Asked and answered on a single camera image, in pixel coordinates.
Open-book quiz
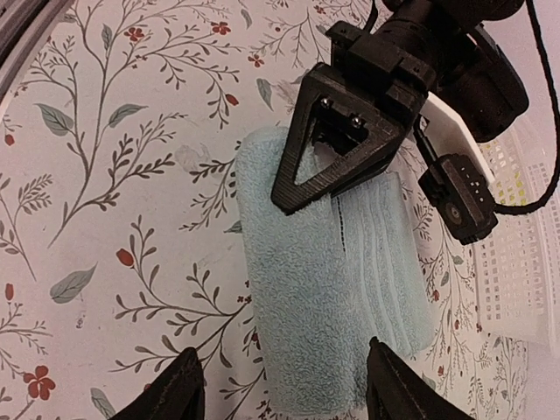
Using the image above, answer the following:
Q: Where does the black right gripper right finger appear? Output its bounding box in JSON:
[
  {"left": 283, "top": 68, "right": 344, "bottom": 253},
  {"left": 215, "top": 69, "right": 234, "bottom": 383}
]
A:
[{"left": 366, "top": 338, "right": 469, "bottom": 420}]

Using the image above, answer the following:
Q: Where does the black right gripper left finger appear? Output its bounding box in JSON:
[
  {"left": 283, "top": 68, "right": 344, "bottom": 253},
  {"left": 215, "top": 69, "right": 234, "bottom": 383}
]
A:
[{"left": 111, "top": 347, "right": 206, "bottom": 420}]

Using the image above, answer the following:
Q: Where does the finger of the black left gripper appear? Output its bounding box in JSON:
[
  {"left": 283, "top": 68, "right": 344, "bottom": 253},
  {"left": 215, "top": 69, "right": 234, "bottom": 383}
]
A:
[
  {"left": 271, "top": 63, "right": 414, "bottom": 215},
  {"left": 331, "top": 154, "right": 394, "bottom": 197}
]

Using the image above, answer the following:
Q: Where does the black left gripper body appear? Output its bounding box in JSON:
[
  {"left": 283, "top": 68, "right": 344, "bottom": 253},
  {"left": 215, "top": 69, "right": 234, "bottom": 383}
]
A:
[{"left": 326, "top": 1, "right": 529, "bottom": 143}]

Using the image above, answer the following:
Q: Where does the light blue towel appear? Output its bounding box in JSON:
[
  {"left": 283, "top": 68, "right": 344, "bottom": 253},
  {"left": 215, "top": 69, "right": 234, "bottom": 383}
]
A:
[{"left": 236, "top": 127, "right": 434, "bottom": 417}]

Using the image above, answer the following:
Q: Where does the floral patterned tablecloth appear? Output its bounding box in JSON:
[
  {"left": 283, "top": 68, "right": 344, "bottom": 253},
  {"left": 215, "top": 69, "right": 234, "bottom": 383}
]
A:
[{"left": 0, "top": 0, "right": 560, "bottom": 420}]

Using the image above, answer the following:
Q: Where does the white plastic basket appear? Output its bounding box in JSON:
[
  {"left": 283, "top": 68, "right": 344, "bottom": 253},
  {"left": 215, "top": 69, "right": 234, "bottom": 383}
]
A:
[{"left": 473, "top": 116, "right": 559, "bottom": 355}]

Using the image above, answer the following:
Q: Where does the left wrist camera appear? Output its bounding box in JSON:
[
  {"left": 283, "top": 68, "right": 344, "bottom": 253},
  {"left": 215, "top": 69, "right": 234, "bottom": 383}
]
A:
[{"left": 418, "top": 154, "right": 498, "bottom": 245}]

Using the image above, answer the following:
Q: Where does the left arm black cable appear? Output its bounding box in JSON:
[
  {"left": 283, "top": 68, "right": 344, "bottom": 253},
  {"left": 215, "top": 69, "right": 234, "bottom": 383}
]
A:
[{"left": 493, "top": 0, "right": 560, "bottom": 216}]

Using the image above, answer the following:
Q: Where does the aluminium front rail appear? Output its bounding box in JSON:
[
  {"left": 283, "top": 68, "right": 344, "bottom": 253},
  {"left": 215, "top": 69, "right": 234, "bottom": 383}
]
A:
[{"left": 1, "top": 0, "right": 73, "bottom": 102}]

